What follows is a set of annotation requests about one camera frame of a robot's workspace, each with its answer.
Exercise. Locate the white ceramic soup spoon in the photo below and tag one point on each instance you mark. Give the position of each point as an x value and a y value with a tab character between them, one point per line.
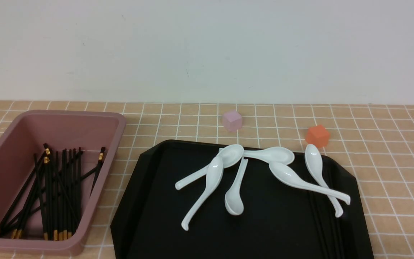
272	154
314	164
287	175
230	155
233	202
214	175

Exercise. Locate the pink cube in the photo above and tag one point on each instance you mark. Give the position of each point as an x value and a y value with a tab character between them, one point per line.
232	121

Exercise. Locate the black chopstick gold tip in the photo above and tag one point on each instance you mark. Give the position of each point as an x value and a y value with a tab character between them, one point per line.
22	191
55	163
65	212
48	217
98	167

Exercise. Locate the orange cube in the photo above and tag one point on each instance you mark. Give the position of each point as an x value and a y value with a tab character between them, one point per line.
318	136

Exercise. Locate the black plastic tray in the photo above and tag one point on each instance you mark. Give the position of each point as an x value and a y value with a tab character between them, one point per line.
277	222

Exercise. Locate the pink plastic bin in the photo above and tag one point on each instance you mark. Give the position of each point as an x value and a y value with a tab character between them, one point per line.
59	129

